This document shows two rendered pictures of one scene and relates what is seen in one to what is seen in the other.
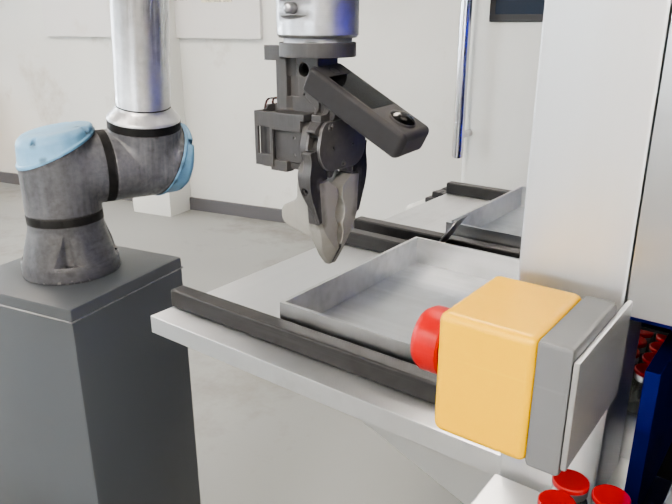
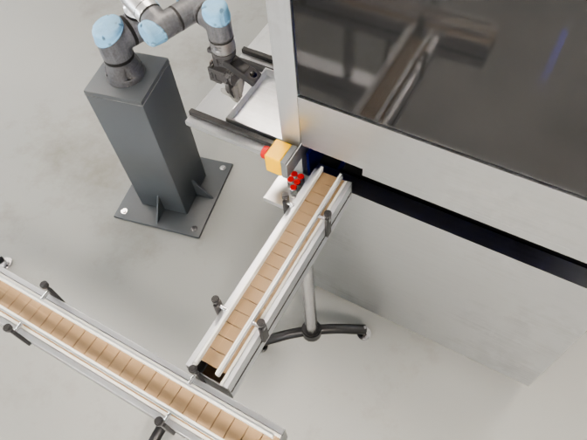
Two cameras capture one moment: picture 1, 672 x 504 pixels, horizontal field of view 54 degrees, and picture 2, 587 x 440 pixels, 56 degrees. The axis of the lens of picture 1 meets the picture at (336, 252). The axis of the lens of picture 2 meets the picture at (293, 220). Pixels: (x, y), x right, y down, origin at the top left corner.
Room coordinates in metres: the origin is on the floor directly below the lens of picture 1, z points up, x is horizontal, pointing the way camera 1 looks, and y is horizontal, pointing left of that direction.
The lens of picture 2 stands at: (-0.70, -0.07, 2.27)
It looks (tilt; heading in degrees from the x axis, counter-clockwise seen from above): 58 degrees down; 358
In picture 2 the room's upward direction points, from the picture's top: 7 degrees counter-clockwise
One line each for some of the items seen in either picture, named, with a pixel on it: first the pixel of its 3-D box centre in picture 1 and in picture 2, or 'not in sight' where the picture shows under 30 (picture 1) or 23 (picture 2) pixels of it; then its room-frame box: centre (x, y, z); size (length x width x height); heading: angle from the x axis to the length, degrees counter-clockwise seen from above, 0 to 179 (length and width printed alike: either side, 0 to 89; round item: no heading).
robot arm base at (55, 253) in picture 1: (68, 239); (121, 64); (1.02, 0.43, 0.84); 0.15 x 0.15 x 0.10
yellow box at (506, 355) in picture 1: (520, 365); (280, 158); (0.33, -0.10, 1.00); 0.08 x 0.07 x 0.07; 53
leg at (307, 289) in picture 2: not in sight; (308, 294); (0.13, -0.13, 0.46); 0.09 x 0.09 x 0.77; 53
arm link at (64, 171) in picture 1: (63, 167); (113, 37); (1.02, 0.43, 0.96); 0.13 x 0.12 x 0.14; 124
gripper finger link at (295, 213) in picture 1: (306, 219); (229, 92); (0.63, 0.03, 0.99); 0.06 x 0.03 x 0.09; 53
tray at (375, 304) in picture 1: (496, 317); (289, 111); (0.60, -0.16, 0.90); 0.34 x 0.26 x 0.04; 53
